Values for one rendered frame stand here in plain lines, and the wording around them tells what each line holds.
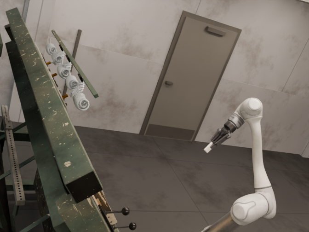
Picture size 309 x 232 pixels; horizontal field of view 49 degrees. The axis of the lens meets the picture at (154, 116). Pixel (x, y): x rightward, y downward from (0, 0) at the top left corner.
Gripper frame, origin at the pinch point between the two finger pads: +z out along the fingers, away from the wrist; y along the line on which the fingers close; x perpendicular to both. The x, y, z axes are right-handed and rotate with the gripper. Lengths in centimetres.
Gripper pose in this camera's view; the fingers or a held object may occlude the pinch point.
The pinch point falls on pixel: (209, 147)
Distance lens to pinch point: 214.2
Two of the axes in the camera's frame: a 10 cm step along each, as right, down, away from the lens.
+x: 6.1, 6.7, 4.3
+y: 3.5, 2.7, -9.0
